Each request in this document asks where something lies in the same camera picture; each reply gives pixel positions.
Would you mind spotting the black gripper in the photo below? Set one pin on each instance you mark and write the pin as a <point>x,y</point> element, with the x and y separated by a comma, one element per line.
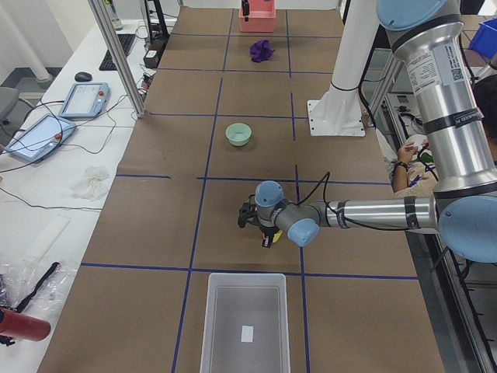
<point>265,233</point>

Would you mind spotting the yellow plastic cup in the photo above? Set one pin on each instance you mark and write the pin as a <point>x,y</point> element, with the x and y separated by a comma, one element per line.
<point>277,236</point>

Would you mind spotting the mint green bowl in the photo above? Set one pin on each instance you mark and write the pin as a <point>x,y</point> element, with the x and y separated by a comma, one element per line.
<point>238,134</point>

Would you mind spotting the purple cloth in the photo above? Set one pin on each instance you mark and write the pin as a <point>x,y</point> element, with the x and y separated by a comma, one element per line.
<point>261,51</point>

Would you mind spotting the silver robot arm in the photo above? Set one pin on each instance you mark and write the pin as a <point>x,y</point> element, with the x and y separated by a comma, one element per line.
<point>423,36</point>

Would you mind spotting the translucent white plastic box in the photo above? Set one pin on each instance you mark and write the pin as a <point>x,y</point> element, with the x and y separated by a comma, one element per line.
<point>246,324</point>

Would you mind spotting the black power box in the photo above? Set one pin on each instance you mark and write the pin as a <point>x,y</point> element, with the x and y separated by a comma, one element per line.
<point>151,59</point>

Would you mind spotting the white crumpled tissue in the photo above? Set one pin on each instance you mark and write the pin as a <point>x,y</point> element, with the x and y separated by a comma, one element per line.
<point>91,186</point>

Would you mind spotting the white flat strip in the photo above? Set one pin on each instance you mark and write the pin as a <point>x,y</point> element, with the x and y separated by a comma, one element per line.
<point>44,241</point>

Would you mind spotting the pink plastic bin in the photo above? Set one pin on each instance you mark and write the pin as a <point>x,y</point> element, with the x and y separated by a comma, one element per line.
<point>257,16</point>

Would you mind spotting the upper teach pendant tablet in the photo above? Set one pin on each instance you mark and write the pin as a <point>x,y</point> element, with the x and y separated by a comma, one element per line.
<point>85,100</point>

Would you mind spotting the teach pendant tablet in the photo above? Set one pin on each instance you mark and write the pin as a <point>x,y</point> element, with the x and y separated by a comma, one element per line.
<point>85,100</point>
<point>41,139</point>

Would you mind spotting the black computer mouse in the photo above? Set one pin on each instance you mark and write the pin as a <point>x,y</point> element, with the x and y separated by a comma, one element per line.
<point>83,76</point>

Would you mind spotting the clear plastic bag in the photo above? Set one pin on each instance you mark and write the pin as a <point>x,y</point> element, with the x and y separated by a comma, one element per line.
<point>29,287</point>

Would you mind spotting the lower teach pendant tablet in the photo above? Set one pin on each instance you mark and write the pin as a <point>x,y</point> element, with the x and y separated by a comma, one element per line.
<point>41,139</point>

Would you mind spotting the red cylinder bottle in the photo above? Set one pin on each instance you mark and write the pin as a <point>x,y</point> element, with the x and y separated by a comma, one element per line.
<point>25,327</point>

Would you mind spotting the blue storage bin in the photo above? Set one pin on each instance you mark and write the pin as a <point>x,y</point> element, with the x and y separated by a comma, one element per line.
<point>484,41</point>

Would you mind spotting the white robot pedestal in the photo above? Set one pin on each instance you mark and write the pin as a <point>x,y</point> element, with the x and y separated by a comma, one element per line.
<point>338,112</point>

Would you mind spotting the aluminium frame post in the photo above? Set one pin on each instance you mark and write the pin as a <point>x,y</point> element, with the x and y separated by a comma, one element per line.
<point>119,58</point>

